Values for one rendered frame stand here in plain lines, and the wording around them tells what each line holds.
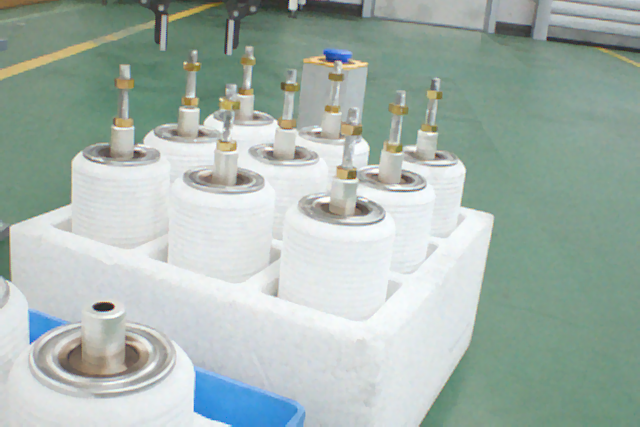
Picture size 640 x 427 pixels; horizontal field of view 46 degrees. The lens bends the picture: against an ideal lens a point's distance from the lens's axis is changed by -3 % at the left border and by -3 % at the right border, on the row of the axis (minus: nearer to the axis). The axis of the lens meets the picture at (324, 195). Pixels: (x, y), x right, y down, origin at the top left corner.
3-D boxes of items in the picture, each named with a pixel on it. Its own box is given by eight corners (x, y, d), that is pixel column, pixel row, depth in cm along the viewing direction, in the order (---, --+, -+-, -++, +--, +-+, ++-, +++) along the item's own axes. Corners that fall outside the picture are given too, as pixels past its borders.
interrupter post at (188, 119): (201, 139, 85) (203, 110, 84) (180, 140, 84) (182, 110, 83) (194, 134, 87) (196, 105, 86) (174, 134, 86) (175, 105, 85)
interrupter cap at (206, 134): (231, 145, 84) (231, 139, 84) (163, 147, 80) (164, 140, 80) (209, 128, 90) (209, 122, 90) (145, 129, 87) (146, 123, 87)
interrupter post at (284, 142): (298, 158, 82) (301, 128, 81) (288, 163, 80) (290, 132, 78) (278, 154, 83) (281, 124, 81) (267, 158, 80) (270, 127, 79)
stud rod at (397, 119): (384, 166, 76) (394, 91, 74) (387, 164, 77) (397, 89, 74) (394, 168, 76) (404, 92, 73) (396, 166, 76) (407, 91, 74)
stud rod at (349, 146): (341, 197, 65) (352, 109, 63) (335, 193, 66) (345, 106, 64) (351, 196, 66) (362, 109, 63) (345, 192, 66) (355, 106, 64)
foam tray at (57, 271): (14, 385, 79) (7, 225, 73) (212, 268, 113) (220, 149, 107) (354, 528, 64) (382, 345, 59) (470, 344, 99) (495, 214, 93)
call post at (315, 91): (281, 270, 115) (301, 61, 106) (302, 255, 121) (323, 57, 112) (324, 282, 112) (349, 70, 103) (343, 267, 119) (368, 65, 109)
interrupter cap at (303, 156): (330, 159, 83) (331, 152, 83) (298, 174, 76) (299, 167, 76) (269, 145, 86) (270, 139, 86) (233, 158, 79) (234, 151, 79)
